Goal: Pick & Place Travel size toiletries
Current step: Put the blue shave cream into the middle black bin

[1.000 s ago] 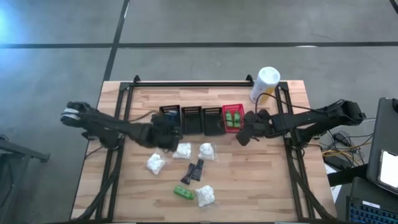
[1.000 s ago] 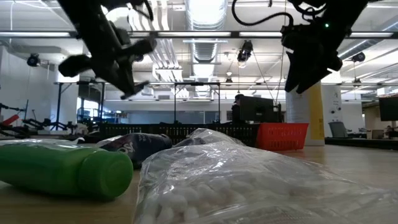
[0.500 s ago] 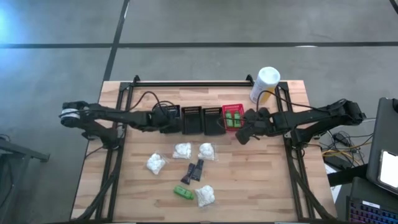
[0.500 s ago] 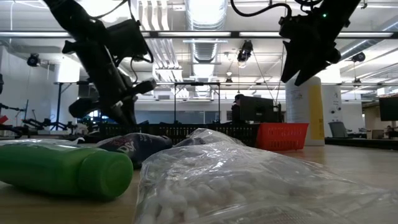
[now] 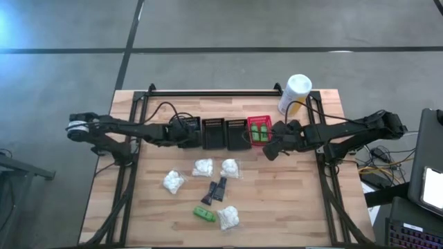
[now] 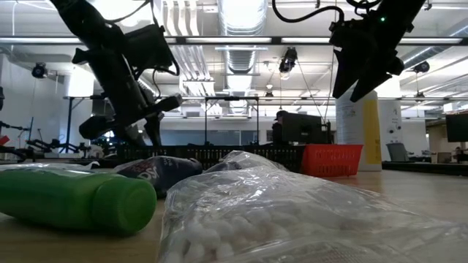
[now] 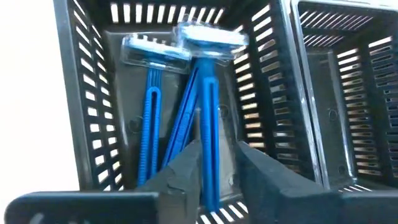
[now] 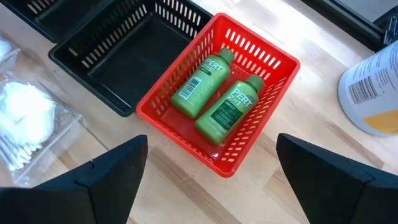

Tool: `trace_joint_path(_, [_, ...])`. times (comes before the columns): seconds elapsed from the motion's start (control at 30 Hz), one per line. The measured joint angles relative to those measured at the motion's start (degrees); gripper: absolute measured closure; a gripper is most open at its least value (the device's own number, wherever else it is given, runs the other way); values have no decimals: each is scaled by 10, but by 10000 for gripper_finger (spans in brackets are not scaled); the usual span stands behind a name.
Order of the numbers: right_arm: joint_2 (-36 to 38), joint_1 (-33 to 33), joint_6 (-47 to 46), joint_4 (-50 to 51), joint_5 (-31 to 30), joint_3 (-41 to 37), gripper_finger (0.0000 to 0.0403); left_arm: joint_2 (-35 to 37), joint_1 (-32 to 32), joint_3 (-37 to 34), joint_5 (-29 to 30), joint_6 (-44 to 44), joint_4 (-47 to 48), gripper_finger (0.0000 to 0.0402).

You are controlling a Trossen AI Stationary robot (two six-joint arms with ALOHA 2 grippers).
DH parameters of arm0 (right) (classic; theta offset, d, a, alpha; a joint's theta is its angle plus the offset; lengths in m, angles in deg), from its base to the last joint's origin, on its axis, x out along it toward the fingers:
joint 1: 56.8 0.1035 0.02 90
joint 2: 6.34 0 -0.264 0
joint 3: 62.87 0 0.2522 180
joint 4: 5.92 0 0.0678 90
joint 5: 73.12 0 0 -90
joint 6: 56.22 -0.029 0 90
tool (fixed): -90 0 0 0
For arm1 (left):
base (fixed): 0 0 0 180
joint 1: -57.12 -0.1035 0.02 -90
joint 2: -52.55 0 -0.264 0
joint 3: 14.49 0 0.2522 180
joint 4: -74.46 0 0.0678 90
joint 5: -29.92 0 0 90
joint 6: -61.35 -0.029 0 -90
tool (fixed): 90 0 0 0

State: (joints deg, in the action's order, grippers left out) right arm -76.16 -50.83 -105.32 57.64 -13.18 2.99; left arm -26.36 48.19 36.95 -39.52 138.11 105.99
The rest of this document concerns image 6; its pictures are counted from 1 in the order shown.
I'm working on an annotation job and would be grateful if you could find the navy DSC toiletry pouch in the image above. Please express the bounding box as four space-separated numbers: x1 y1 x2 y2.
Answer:
113 156 204 199

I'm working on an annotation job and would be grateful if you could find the black slotted plastic basket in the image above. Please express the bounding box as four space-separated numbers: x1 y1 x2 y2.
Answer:
237 145 306 173
116 145 238 172

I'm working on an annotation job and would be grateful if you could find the black overhead camera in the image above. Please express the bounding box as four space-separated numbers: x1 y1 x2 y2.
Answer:
278 47 298 74

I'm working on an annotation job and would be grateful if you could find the green plastic bottle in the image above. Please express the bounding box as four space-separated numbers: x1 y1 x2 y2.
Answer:
0 168 158 235

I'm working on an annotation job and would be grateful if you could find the person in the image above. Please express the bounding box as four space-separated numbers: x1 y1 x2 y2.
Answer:
272 110 290 145

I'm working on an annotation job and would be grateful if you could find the black background frame stand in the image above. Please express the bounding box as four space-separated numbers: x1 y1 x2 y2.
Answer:
62 95 261 153

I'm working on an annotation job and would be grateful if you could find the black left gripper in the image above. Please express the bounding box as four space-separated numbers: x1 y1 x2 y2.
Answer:
72 47 184 147

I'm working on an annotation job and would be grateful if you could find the white wipes canister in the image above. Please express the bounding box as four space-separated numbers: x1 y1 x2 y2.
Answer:
335 88 383 172

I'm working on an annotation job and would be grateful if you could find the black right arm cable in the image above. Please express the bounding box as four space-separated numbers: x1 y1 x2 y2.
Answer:
272 0 345 23

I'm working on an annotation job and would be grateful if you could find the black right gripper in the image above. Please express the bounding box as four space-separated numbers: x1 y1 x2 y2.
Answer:
328 16 415 103

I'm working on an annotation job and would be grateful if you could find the grey office chair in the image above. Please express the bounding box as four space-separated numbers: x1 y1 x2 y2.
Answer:
386 142 411 163

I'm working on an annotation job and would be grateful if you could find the red slotted plastic basket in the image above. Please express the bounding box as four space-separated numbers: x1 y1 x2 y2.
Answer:
301 143 364 178

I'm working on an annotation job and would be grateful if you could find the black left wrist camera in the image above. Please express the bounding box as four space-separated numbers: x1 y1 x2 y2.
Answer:
124 24 176 71

